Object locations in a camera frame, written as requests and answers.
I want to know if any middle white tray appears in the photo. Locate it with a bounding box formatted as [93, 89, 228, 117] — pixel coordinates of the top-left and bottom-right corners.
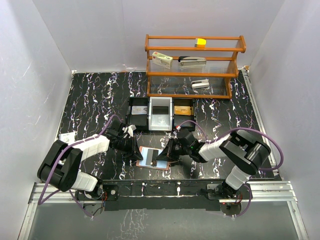
[148, 97, 174, 132]

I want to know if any black front base bar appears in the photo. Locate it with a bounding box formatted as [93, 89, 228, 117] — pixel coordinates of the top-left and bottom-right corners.
[103, 179, 253, 212]

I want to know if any orange wooden shelf rack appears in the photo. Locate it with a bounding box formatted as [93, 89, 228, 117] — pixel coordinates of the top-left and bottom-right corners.
[144, 34, 247, 100]

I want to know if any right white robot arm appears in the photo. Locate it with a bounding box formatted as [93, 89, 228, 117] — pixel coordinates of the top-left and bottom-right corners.
[156, 129, 271, 198]

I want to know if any right black tray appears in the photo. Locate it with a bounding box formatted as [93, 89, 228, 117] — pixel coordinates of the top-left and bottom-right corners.
[173, 98, 197, 132]

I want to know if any left black tray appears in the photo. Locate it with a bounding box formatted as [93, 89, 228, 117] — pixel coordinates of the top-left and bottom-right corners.
[126, 97, 150, 131]

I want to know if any yellow sticky note block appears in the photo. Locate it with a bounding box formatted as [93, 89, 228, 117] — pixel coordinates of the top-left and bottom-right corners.
[194, 38, 207, 48]

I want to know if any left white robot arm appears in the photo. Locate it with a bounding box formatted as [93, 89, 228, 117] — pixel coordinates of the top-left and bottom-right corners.
[37, 120, 143, 196]

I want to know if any black tray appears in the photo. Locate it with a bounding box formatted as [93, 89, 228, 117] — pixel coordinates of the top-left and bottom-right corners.
[173, 98, 197, 132]
[126, 97, 150, 131]

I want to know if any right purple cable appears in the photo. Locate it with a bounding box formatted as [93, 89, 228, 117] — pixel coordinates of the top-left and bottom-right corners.
[177, 119, 285, 172]

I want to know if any white staples box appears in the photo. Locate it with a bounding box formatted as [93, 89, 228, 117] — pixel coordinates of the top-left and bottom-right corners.
[152, 51, 173, 69]

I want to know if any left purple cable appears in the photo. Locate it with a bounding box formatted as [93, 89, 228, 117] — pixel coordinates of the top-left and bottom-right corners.
[37, 114, 123, 206]

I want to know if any white paper label sheet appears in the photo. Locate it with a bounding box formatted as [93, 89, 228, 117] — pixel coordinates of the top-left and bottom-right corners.
[59, 132, 76, 144]

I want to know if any orange card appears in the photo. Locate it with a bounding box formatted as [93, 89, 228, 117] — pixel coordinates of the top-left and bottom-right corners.
[174, 105, 194, 116]

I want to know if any grey black stapler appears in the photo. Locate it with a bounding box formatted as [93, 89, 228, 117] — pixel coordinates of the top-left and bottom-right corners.
[178, 56, 207, 68]

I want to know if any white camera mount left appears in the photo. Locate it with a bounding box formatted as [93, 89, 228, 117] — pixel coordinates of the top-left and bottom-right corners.
[122, 125, 137, 139]

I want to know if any small white hole punch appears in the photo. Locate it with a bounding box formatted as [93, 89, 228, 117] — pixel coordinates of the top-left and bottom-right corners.
[191, 79, 210, 90]

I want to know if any pink leather card holder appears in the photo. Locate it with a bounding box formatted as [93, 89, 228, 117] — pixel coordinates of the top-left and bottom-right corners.
[136, 146, 170, 171]

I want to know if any purple cable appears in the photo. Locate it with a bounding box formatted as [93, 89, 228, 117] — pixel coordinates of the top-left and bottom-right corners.
[37, 114, 123, 206]
[177, 119, 285, 172]

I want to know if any silver VIP card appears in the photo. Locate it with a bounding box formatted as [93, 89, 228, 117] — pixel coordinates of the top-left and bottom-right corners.
[131, 105, 148, 115]

